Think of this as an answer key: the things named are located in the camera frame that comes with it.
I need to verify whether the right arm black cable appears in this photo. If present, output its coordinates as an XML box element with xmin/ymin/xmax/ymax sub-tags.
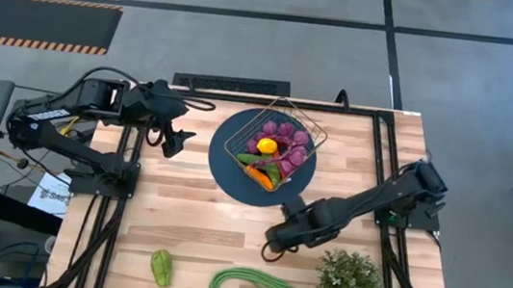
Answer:
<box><xmin>259</xmin><ymin>239</ymin><xmax>300</xmax><ymax>267</ymax></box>

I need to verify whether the small artificial green plant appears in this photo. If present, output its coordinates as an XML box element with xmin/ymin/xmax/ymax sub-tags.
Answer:
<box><xmin>315</xmin><ymin>247</ymin><xmax>391</xmax><ymax>288</ymax></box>

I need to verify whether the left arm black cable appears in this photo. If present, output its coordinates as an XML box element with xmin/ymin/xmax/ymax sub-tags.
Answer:
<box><xmin>141</xmin><ymin>91</ymin><xmax>218</xmax><ymax>155</ymax></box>

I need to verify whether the white printed paper sheet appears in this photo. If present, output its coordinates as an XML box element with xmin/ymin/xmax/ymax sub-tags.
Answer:
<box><xmin>25</xmin><ymin>169</ymin><xmax>75</xmax><ymax>221</ymax></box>

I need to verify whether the green pepper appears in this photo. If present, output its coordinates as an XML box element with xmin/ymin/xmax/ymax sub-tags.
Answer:
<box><xmin>146</xmin><ymin>248</ymin><xmax>176</xmax><ymax>288</ymax></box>

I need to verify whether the orange carrot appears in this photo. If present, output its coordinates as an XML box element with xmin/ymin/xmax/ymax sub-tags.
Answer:
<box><xmin>242</xmin><ymin>164</ymin><xmax>277</xmax><ymax>192</ymax></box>

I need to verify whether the round dark blue placemat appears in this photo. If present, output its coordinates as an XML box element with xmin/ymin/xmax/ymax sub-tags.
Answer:
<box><xmin>202</xmin><ymin>102</ymin><xmax>323</xmax><ymax>214</ymax></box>

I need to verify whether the dark green cucumber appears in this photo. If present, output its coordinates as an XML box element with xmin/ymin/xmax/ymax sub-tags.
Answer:
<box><xmin>233</xmin><ymin>150</ymin><xmax>284</xmax><ymax>190</ymax></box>

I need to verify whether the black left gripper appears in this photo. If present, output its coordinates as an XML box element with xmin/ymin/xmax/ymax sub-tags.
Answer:
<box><xmin>138</xmin><ymin>77</ymin><xmax>203</xmax><ymax>161</ymax></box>

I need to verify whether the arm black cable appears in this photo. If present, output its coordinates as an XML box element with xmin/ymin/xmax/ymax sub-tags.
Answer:
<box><xmin>259</xmin><ymin>239</ymin><xmax>300</xmax><ymax>267</ymax></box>
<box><xmin>141</xmin><ymin>91</ymin><xmax>218</xmax><ymax>155</ymax></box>

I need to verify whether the yellow starfruit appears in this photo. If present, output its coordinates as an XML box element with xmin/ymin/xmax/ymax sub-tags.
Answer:
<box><xmin>254</xmin><ymin>136</ymin><xmax>280</xmax><ymax>157</ymax></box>

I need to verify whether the copper wire basket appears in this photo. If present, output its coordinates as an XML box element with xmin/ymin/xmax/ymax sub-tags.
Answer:
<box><xmin>218</xmin><ymin>91</ymin><xmax>333</xmax><ymax>198</ymax></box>

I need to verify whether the black orange-striped floor mat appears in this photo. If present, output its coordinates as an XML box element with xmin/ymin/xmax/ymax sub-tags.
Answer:
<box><xmin>0</xmin><ymin>0</ymin><xmax>125</xmax><ymax>60</ymax></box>

